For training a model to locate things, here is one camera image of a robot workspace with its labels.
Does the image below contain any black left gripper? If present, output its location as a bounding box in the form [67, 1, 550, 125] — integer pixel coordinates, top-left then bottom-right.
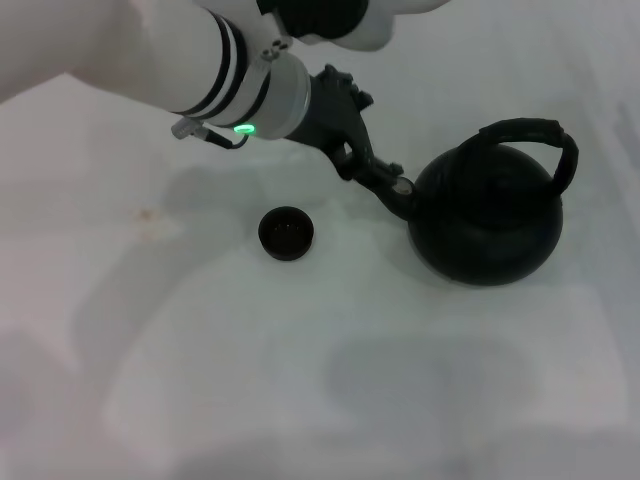
[288, 63, 406, 182]

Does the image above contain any small dark round teacup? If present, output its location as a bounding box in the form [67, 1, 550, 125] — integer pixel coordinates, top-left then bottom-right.
[257, 205, 317, 263]

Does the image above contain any black teapot with arched handle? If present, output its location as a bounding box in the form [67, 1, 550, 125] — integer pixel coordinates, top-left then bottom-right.
[357, 117, 581, 288]

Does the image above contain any dark cable with silver plug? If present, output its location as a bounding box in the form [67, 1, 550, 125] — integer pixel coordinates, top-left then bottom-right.
[170, 117, 252, 151]

